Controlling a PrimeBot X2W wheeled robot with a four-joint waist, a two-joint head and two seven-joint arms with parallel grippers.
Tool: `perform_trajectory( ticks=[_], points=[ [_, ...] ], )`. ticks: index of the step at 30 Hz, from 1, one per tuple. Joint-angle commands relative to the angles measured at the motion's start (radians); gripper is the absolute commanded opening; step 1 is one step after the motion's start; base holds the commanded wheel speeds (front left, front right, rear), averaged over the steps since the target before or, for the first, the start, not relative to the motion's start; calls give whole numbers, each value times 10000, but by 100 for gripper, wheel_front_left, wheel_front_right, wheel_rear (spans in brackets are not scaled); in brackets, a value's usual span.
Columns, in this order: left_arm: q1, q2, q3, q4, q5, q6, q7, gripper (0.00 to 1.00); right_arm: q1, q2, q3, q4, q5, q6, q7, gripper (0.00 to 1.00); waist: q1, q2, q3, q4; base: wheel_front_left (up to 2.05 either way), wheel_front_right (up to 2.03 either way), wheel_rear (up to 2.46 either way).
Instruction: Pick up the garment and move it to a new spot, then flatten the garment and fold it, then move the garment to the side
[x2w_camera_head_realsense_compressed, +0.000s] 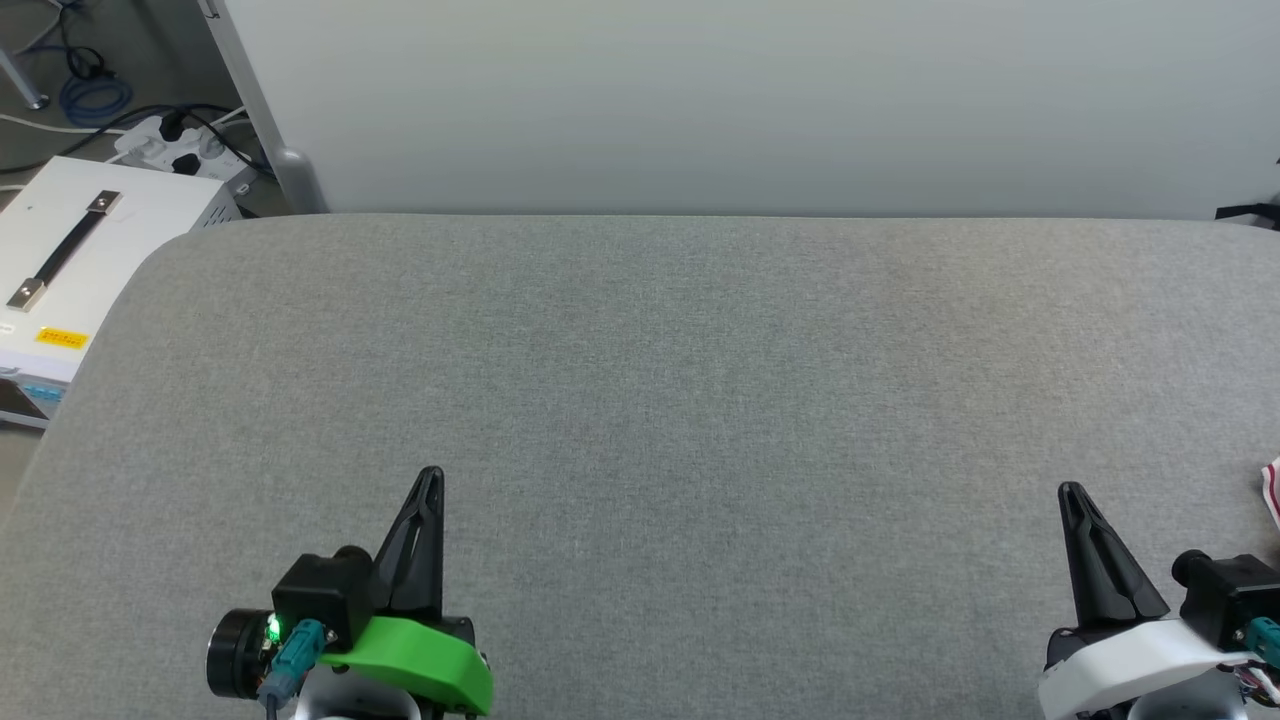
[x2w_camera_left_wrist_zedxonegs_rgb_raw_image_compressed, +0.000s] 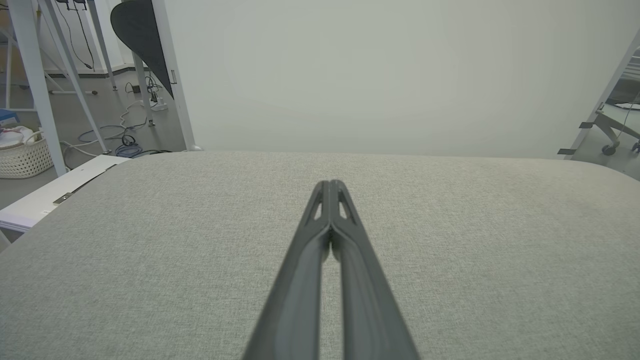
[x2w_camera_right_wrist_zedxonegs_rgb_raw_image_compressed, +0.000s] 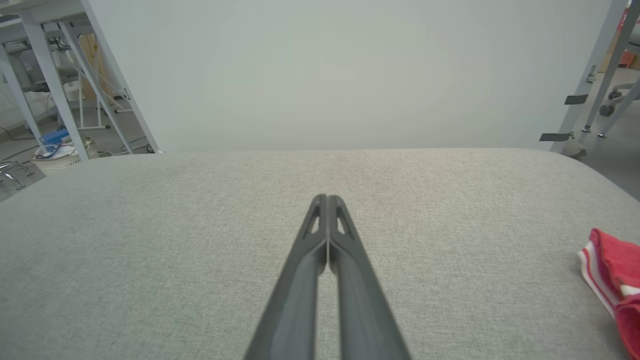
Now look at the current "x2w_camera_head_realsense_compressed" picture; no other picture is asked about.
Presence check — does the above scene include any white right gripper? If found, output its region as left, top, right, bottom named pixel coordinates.
left=1035, top=480, right=1251, bottom=720

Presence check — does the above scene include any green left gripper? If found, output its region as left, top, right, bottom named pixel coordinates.
left=318, top=465, right=496, bottom=719

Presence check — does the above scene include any white equipment box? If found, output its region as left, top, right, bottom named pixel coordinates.
left=0, top=155, right=251, bottom=431

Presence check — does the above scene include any white power strip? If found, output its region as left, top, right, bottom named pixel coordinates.
left=112, top=110, right=251, bottom=183

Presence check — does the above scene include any white partition panel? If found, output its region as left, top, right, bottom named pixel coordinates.
left=200, top=0, right=1280, bottom=219

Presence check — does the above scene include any white metal table leg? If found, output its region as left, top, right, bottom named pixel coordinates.
left=0, top=45, right=51, bottom=111

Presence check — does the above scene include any black box handle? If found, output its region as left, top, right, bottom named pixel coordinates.
left=5, top=190, right=123, bottom=311

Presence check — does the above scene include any white floor cable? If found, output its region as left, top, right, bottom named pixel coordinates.
left=0, top=108, right=136, bottom=139

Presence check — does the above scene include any blue cable coil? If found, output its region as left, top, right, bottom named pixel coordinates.
left=58, top=70, right=136, bottom=126

